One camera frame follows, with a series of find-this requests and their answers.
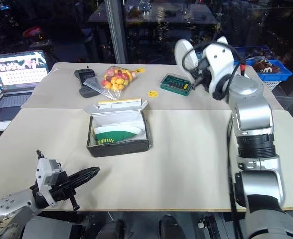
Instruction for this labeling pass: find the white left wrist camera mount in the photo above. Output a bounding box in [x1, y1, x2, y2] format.
[35, 157, 63, 207]

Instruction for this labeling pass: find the green and white shoe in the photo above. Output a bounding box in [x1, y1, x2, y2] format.
[93, 125, 145, 146]

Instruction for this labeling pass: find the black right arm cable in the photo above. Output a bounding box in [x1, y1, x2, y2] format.
[181, 42, 246, 239]

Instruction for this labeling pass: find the open laptop computer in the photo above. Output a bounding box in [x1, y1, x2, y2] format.
[0, 50, 50, 123]

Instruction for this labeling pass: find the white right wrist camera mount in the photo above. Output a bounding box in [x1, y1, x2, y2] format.
[201, 36, 234, 93]

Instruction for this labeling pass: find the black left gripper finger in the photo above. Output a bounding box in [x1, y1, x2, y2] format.
[71, 171, 100, 187]
[68, 167, 101, 180]

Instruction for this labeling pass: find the black handheld controller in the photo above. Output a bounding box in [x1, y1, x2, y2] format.
[74, 65, 100, 98]

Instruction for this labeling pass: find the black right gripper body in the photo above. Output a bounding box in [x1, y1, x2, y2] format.
[196, 58, 212, 91]

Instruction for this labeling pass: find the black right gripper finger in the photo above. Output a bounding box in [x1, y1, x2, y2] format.
[191, 75, 204, 90]

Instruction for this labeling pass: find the dark rounded shape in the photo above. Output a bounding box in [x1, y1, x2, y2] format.
[158, 214, 185, 239]

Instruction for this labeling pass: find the green screwdriver bit case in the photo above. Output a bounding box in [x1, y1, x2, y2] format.
[160, 73, 193, 97]

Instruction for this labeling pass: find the blue plastic bin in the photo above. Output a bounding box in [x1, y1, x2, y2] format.
[232, 45, 293, 88]

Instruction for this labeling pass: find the black cardboard shoebox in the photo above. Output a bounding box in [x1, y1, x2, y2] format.
[83, 99, 153, 158]

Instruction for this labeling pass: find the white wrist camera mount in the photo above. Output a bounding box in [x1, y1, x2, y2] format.
[35, 157, 63, 207]
[201, 36, 234, 93]

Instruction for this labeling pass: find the silver metal pillar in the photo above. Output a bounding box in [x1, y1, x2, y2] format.
[104, 0, 129, 63]

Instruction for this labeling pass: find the dark background table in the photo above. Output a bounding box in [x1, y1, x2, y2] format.
[87, 1, 219, 26]

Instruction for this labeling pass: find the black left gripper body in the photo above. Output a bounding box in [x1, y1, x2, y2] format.
[49, 171, 80, 210]

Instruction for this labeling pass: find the clear bag of colourful candies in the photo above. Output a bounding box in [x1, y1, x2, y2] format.
[83, 65, 138, 100]

